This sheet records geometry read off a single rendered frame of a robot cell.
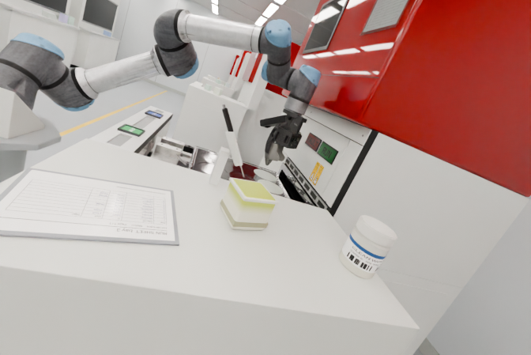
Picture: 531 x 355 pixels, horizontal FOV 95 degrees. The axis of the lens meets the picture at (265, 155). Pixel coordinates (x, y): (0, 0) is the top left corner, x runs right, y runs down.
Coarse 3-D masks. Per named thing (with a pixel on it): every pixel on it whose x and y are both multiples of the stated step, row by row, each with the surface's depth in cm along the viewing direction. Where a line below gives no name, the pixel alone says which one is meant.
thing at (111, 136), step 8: (144, 112) 90; (160, 112) 101; (168, 112) 105; (128, 120) 75; (136, 120) 78; (144, 120) 83; (152, 120) 86; (160, 120) 89; (112, 128) 65; (144, 128) 74; (152, 128) 77; (96, 136) 57; (104, 136) 58; (112, 136) 60; (120, 136) 63; (128, 136) 65; (136, 136) 66; (144, 136) 68; (112, 144) 57; (120, 144) 59; (128, 144) 59; (136, 144) 61
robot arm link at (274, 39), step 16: (160, 16) 78; (176, 16) 75; (192, 16) 76; (160, 32) 79; (176, 32) 77; (192, 32) 76; (208, 32) 75; (224, 32) 73; (240, 32) 72; (256, 32) 71; (272, 32) 67; (288, 32) 68; (240, 48) 76; (256, 48) 73; (272, 48) 71; (288, 48) 72; (272, 64) 77
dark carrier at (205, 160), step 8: (200, 152) 93; (208, 152) 97; (200, 160) 85; (208, 160) 89; (232, 160) 100; (200, 168) 78; (208, 168) 81; (224, 168) 87; (232, 168) 90; (240, 168) 94; (248, 168) 98; (256, 168) 101; (224, 176) 80; (232, 176) 83; (240, 176) 86; (248, 176) 90; (256, 176) 93; (280, 184) 95
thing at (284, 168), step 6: (282, 168) 110; (288, 168) 105; (282, 174) 111; (288, 174) 101; (294, 180) 95; (294, 186) 93; (300, 186) 89; (288, 192) 99; (300, 192) 87; (306, 192) 85; (306, 198) 82; (312, 204) 77
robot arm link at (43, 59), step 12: (24, 36) 72; (36, 36) 74; (12, 48) 70; (24, 48) 71; (36, 48) 73; (48, 48) 75; (12, 60) 69; (24, 60) 71; (36, 60) 73; (48, 60) 76; (60, 60) 80; (36, 72) 73; (48, 72) 77; (60, 72) 80; (48, 84) 79
